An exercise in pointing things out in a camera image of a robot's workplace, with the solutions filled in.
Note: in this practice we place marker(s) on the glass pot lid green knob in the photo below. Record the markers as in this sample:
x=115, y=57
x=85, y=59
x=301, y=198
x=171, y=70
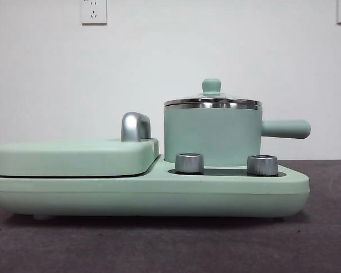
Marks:
x=211, y=85

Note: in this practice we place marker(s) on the silver control knob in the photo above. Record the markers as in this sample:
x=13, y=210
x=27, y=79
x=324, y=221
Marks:
x=262, y=165
x=189, y=163

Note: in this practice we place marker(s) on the green breakfast maker base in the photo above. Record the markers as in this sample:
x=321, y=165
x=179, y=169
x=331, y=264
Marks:
x=159, y=193

